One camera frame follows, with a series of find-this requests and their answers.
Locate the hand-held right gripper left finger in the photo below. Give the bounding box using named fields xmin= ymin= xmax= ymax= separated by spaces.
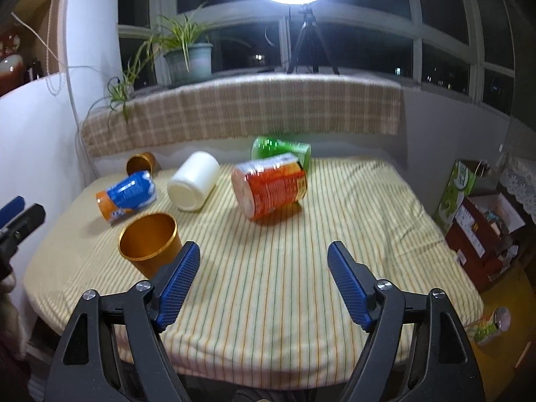
xmin=49 ymin=241 xmax=202 ymax=402

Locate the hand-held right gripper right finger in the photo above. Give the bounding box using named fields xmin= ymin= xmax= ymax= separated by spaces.
xmin=327 ymin=241 xmax=486 ymax=402

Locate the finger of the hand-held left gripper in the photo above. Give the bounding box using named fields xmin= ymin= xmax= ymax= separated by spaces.
xmin=0 ymin=196 xmax=25 ymax=229
xmin=0 ymin=203 xmax=46 ymax=262

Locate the large gold metal cup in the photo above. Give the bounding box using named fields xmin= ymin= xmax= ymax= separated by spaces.
xmin=118 ymin=213 xmax=183 ymax=280

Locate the blue and orange paper cup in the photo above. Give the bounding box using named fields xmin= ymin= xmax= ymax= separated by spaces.
xmin=95 ymin=170 xmax=156 ymax=223

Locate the white plastic cup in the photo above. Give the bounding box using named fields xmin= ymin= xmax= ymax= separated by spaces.
xmin=166 ymin=151 xmax=221 ymax=212

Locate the orange red noodle cup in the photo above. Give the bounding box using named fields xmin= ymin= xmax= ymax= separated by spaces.
xmin=231 ymin=153 xmax=308 ymax=221

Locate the small gold metal cup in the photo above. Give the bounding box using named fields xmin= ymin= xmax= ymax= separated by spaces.
xmin=126 ymin=153 xmax=157 ymax=177

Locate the green noodle cup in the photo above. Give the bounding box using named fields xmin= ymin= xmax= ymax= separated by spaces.
xmin=251 ymin=136 xmax=313 ymax=172

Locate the red cardboard box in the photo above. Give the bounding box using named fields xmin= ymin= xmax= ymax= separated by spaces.
xmin=445 ymin=193 xmax=528 ymax=294

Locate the brown ceramic jar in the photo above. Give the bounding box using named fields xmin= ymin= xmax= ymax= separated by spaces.
xmin=0 ymin=31 xmax=28 ymax=97

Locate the green carton box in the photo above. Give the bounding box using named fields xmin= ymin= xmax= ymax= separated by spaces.
xmin=433 ymin=159 xmax=478 ymax=233

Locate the colourful can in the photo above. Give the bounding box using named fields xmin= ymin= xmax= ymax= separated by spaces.
xmin=469 ymin=307 xmax=512 ymax=346

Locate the beige plaid cloth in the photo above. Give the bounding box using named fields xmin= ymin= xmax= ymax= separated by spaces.
xmin=79 ymin=74 xmax=403 ymax=160

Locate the white lace cloth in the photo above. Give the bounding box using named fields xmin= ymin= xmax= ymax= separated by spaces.
xmin=498 ymin=155 xmax=536 ymax=227

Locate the spider plant in green pot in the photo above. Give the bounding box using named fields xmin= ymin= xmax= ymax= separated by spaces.
xmin=86 ymin=2 xmax=252 ymax=135

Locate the black tripod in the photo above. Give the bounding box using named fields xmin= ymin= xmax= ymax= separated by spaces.
xmin=286 ymin=3 xmax=341 ymax=76

